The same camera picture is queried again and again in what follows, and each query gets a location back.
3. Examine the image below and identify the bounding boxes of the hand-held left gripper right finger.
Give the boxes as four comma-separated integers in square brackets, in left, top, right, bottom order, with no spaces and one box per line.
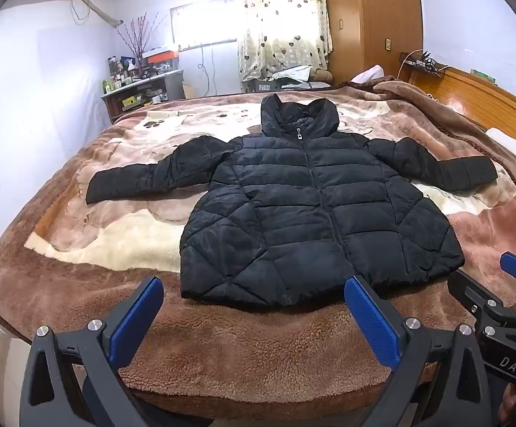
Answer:
[344,275,501,427]

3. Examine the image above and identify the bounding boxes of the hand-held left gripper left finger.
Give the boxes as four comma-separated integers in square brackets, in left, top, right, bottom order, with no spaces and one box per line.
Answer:
[20,276,165,427]

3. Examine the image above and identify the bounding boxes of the black puffer jacket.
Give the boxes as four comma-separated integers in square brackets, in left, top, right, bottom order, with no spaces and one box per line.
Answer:
[85,93,499,307]

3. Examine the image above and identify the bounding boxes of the person's right hand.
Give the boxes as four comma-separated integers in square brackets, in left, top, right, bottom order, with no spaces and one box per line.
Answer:
[498,383,516,425]

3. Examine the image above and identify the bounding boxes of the printed plush blanket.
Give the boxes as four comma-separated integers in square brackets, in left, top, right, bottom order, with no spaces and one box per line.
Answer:
[0,91,516,410]

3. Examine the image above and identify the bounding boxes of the white pillow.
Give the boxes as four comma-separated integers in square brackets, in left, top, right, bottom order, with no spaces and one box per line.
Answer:
[485,127,516,172]

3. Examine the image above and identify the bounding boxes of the plain brown blanket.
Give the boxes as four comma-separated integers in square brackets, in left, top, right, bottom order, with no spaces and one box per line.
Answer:
[349,78,516,214]

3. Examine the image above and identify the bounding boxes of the wooden bed headboard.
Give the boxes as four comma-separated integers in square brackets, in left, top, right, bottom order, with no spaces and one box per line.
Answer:
[398,51,516,141]

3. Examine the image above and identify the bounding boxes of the headboard shelf with clutter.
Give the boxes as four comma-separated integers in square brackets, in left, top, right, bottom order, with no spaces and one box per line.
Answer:
[398,49,448,74]

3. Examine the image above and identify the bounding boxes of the cluttered desk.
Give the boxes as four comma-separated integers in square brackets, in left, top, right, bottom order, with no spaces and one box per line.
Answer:
[101,69,185,123]

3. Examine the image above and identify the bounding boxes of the small white cushion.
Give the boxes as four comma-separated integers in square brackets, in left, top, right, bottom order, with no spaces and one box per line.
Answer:
[350,65,385,84]

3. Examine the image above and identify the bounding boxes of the group of bottles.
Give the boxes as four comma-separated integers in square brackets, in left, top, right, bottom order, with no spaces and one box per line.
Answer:
[102,56,140,94]

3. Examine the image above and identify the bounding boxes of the white plastic bag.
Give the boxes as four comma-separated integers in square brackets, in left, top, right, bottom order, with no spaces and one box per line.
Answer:
[267,66,314,83]

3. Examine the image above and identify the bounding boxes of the grey storage box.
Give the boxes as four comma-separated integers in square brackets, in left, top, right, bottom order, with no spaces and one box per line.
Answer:
[242,75,330,94]

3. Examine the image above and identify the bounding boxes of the orange box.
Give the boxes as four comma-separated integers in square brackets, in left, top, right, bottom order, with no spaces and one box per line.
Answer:
[142,47,181,65]

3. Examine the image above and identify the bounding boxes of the dried flower branches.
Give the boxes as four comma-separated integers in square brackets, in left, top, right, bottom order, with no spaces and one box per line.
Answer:
[115,14,167,69]

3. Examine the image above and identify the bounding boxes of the wooden wardrobe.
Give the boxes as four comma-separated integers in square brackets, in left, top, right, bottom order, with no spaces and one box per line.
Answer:
[321,0,423,85]

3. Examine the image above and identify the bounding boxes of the window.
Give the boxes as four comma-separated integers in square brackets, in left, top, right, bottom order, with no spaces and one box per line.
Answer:
[170,0,241,47]

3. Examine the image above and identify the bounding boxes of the wrapped air conditioner pipe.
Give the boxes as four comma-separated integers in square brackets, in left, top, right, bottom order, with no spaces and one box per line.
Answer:
[68,0,123,27]

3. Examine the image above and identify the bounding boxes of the heart print curtain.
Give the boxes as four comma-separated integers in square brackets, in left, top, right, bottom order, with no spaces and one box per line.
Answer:
[231,0,333,83]

